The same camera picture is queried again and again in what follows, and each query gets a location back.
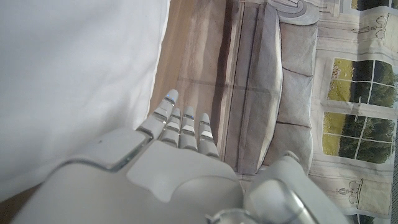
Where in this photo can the white cloth napkin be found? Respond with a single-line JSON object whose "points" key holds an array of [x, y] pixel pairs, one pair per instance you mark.
{"points": [[77, 77]]}

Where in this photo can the printed sofa room backdrop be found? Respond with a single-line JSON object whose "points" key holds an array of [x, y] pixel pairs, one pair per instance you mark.
{"points": [[295, 77]]}

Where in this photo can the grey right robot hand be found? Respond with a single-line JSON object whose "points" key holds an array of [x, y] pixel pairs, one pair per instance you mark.
{"points": [[174, 186]]}

